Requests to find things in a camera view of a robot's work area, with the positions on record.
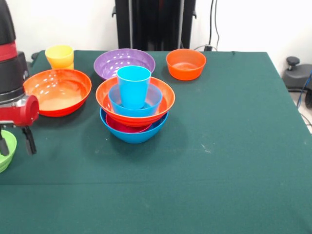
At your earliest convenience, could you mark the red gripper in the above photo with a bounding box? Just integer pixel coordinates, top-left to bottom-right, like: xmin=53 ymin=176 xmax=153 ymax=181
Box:
xmin=0 ymin=95 xmax=40 ymax=157

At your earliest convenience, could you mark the green bowl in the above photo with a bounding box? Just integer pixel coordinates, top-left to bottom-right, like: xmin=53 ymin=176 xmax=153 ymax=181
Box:
xmin=0 ymin=130 xmax=18 ymax=174

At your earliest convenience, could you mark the large orange bowl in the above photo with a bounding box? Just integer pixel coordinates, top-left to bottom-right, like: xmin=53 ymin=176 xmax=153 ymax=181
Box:
xmin=23 ymin=69 xmax=92 ymax=117
xmin=95 ymin=76 xmax=176 ymax=127

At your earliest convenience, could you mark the pink bowl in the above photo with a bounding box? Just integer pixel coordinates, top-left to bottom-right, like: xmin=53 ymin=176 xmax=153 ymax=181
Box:
xmin=105 ymin=114 xmax=153 ymax=134

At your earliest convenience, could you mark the small blue bowl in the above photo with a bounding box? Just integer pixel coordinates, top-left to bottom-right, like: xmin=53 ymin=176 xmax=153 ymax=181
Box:
xmin=108 ymin=84 xmax=163 ymax=118

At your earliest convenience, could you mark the blue cup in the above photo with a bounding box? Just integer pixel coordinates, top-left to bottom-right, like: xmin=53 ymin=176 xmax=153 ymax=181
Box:
xmin=117 ymin=65 xmax=152 ymax=110

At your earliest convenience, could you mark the orange cup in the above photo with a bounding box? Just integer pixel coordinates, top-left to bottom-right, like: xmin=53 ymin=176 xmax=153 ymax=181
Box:
xmin=50 ymin=60 xmax=75 ymax=70

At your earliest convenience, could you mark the yellow cup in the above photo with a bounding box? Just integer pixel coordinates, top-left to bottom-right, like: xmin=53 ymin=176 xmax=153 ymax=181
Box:
xmin=44 ymin=44 xmax=75 ymax=66

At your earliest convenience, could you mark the large blue bowl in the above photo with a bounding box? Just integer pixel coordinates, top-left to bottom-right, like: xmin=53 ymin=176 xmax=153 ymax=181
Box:
xmin=99 ymin=107 xmax=169 ymax=144

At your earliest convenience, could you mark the purple bowl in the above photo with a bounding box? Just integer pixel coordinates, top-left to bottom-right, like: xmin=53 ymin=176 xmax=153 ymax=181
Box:
xmin=93 ymin=48 xmax=156 ymax=80

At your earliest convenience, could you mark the dark green tablecloth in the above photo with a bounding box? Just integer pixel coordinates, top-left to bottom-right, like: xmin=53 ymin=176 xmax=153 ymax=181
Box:
xmin=0 ymin=50 xmax=312 ymax=234

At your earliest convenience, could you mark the small orange bowl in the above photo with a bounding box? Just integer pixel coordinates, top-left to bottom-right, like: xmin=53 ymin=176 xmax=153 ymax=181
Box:
xmin=166 ymin=48 xmax=207 ymax=81

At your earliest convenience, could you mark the grey pedestal foot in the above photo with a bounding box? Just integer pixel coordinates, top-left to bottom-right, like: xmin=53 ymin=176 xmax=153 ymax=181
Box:
xmin=26 ymin=52 xmax=39 ymax=71
xmin=282 ymin=56 xmax=312 ymax=90

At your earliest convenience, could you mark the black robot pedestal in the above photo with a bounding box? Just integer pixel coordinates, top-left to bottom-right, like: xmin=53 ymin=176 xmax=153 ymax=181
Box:
xmin=112 ymin=0 xmax=197 ymax=52

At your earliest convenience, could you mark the black cable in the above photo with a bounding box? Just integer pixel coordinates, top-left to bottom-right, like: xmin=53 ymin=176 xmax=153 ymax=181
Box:
xmin=208 ymin=0 xmax=221 ymax=51

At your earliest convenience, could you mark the blue cable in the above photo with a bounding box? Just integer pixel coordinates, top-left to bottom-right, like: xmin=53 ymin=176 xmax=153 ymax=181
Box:
xmin=296 ymin=70 xmax=312 ymax=109

